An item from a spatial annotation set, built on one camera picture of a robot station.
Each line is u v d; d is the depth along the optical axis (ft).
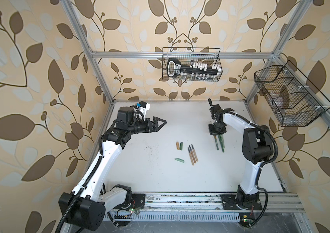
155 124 2.03
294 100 2.38
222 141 3.16
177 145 3.09
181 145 3.09
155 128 2.04
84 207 1.21
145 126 2.07
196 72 2.76
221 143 3.15
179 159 2.92
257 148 1.73
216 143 3.07
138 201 2.42
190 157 2.98
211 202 2.47
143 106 2.13
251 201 2.22
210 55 2.98
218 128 2.76
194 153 3.01
